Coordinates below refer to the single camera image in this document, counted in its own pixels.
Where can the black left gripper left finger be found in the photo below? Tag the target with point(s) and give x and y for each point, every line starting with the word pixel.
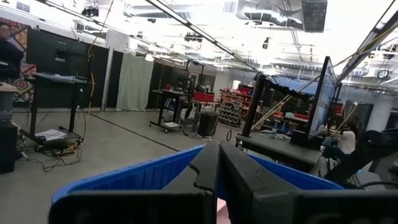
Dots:
pixel 140 208

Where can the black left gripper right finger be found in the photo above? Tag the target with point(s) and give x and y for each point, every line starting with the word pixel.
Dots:
pixel 295 208

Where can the pink rubber slide sandal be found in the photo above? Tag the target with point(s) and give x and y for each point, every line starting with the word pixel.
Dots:
pixel 222 214

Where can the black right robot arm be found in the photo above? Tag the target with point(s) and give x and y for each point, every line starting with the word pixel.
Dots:
pixel 357 161

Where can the blue plastic bin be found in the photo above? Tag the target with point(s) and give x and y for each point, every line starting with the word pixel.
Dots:
pixel 140 177

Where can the black waste bin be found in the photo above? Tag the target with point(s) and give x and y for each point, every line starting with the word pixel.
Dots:
pixel 207 124

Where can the red plastic bin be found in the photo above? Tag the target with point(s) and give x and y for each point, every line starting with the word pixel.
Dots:
pixel 203 97

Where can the grey desk top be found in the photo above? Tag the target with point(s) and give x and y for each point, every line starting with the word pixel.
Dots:
pixel 280 151

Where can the person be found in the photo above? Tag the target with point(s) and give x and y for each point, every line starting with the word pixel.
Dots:
pixel 9 56
pixel 346 140

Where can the black rolling desk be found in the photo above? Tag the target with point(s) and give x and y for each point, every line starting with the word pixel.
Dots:
pixel 168 105

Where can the desk monitor with blue screen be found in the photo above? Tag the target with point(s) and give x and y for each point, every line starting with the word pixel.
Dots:
pixel 323 102

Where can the black monitor pole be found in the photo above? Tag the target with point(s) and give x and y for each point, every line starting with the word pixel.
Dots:
pixel 253 105

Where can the red storage shelf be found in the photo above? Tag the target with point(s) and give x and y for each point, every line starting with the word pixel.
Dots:
pixel 236 105

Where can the pale green curtain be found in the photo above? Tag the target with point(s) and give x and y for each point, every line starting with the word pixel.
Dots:
pixel 133 84

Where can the black television stand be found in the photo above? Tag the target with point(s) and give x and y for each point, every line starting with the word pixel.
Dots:
pixel 73 102

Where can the black cabinet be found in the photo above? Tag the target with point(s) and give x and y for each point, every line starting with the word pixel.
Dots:
pixel 7 149

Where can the black television screen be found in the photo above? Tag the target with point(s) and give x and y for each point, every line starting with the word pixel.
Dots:
pixel 56 53

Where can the grey aluminium frame strut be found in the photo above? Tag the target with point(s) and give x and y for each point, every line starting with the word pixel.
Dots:
pixel 367 43

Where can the long ceiling light rail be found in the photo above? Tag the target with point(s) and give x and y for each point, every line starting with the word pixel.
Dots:
pixel 202 32

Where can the silver ventilation duct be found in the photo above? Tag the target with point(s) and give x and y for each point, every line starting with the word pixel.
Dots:
pixel 267 14

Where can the colourful wall mural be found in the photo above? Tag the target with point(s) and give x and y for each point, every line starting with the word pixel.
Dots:
pixel 21 37

